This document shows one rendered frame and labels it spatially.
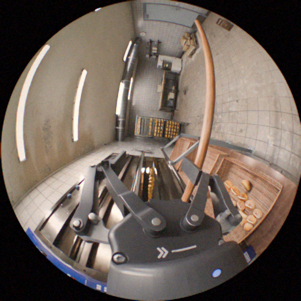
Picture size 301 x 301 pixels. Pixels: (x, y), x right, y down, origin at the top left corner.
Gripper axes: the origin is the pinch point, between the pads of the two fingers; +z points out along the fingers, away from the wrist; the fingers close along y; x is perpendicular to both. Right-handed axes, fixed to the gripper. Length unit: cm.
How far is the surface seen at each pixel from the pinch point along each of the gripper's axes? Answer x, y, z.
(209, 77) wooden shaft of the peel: 25.6, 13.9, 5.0
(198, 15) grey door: 462, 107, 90
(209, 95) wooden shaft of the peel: 19.3, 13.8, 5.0
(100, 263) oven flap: -56, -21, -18
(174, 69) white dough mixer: 342, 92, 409
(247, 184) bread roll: -18, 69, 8
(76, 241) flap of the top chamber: -51, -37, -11
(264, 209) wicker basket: -25, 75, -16
